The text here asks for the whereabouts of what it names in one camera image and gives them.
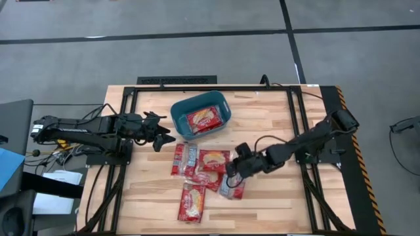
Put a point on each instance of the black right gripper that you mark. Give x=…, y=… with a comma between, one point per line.
x=247, y=162

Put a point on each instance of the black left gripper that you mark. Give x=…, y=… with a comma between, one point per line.
x=141, y=126

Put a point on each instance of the red popcorn bag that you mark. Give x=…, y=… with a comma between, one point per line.
x=214, y=160
x=233, y=190
x=204, y=119
x=206, y=179
x=184, y=159
x=192, y=203

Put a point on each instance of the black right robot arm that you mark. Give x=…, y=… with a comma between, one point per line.
x=308, y=141

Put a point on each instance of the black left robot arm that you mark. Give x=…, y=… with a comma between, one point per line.
x=82, y=132

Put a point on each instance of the teal plastic basket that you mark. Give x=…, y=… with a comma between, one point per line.
x=183, y=114

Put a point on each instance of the black yellow-striped hazard mat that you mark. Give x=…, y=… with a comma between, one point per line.
x=357, y=183

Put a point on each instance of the black bar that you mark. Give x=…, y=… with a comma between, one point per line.
x=52, y=187

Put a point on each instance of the black ball knob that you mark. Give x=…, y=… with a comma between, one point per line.
x=36, y=152

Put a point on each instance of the white paper sheet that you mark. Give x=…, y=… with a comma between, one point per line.
x=52, y=203

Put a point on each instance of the blue paper sheet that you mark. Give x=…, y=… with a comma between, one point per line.
x=10, y=167

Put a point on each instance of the black computer mouse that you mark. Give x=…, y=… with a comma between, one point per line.
x=13, y=220

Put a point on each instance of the grey floor stand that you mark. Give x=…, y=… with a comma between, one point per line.
x=405, y=124

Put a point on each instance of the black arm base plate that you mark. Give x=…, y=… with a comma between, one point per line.
x=323, y=159
x=108, y=160

